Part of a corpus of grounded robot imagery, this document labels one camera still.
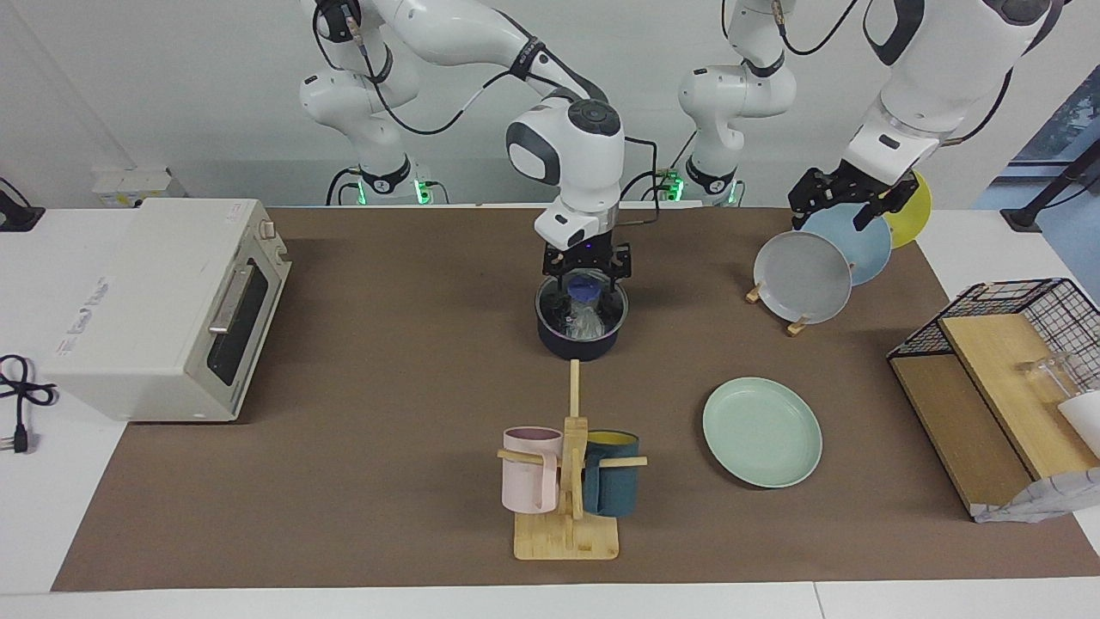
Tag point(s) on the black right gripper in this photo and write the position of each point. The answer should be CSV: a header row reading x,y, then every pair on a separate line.
x,y
593,256

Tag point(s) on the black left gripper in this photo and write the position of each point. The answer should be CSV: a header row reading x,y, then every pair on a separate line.
x,y
846,185

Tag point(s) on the glass lid blue knob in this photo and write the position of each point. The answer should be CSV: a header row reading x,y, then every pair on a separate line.
x,y
587,290

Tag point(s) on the clear bag of vermicelli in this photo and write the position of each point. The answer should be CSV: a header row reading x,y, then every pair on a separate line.
x,y
589,322

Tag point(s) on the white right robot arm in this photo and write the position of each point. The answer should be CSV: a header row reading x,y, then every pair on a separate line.
x,y
567,163

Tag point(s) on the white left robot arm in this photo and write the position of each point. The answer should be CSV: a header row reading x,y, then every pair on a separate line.
x,y
937,77

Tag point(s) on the light blue plate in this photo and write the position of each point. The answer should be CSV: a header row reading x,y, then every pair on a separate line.
x,y
864,249

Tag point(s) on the grey plate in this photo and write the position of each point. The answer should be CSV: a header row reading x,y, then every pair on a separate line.
x,y
801,277

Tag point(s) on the yellow plate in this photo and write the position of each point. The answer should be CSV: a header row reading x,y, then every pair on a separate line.
x,y
913,219

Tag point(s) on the wooden plate rack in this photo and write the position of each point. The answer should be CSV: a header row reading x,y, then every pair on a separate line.
x,y
797,327

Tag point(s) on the mint green plate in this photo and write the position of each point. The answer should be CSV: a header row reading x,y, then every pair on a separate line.
x,y
760,434

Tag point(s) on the dark blue saucepan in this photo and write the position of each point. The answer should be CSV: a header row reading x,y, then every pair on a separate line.
x,y
580,348

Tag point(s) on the dark teal mug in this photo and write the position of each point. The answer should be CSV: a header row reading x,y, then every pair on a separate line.
x,y
612,488

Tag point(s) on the pink mug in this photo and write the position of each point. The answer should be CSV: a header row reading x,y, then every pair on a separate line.
x,y
526,481

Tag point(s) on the black stand foot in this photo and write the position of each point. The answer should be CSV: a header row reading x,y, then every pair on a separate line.
x,y
1044,193

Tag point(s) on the wooden step shelf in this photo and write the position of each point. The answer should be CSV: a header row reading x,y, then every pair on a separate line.
x,y
988,387

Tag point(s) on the wooden mug stand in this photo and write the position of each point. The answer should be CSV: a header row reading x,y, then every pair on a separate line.
x,y
567,537

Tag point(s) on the clear glass cup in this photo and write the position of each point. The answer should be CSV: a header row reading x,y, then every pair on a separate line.
x,y
1050,376

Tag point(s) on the brown table mat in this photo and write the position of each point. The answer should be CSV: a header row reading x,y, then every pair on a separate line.
x,y
387,481

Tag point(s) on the white cup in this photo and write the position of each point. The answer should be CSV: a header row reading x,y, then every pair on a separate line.
x,y
1084,421

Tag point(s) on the grey patterned cloth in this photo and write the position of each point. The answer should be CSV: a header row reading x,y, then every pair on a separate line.
x,y
1044,500

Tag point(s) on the white toaster oven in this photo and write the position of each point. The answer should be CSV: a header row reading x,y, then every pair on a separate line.
x,y
146,301

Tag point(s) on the white power strip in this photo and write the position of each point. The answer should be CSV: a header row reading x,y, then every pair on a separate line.
x,y
129,185

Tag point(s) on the black desk clamp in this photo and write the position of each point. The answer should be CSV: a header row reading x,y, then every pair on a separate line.
x,y
19,217

